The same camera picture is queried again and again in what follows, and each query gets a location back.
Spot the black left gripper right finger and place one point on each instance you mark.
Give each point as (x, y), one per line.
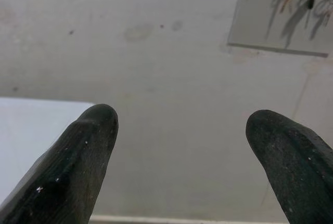
(299, 166)

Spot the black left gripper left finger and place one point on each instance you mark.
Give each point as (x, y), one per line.
(70, 166)

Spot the grey wall board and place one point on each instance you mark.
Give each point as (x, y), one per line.
(249, 21)

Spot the white table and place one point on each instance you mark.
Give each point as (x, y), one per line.
(31, 125)

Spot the grey skirting strip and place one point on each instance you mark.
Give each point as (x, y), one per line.
(182, 219)

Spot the black car key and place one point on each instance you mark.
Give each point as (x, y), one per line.
(310, 1)

